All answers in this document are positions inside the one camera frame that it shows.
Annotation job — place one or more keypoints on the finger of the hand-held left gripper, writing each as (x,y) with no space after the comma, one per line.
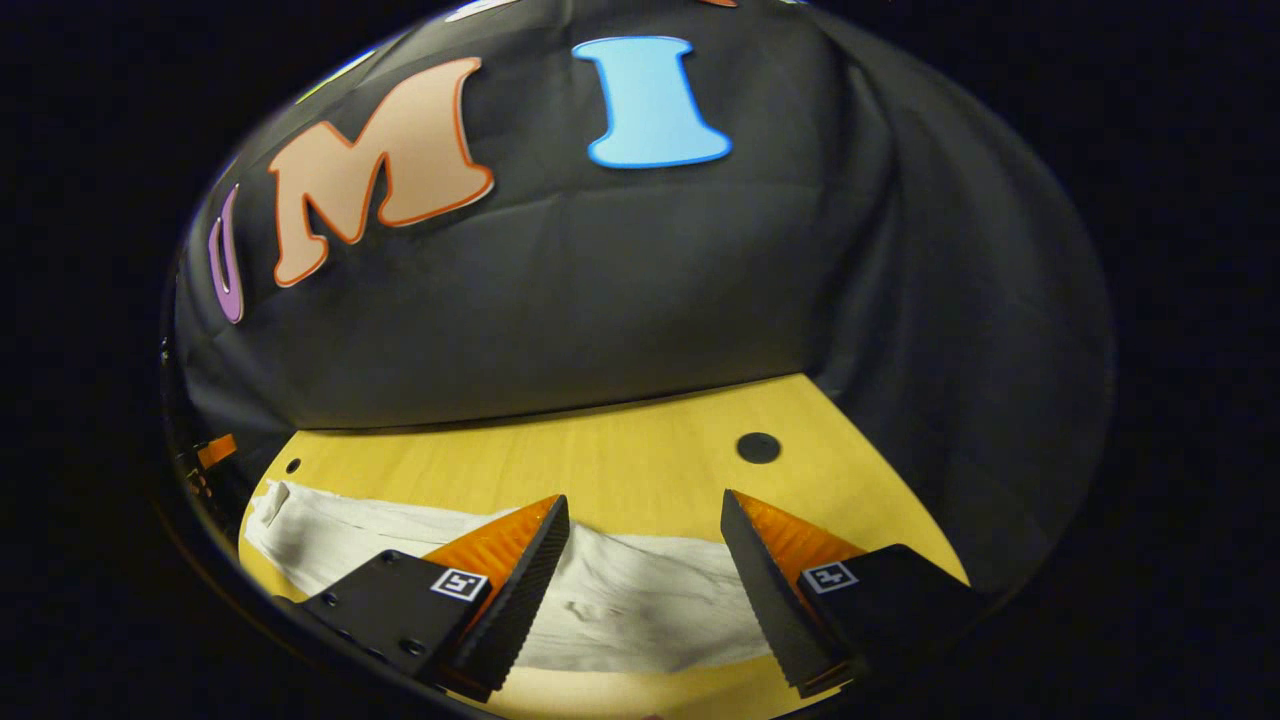
(217,451)

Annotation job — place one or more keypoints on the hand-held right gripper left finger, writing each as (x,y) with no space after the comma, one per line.
(520,590)

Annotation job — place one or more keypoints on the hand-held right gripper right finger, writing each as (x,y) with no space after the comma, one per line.
(765,590)

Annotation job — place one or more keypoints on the white jeans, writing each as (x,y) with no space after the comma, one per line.
(620,600)

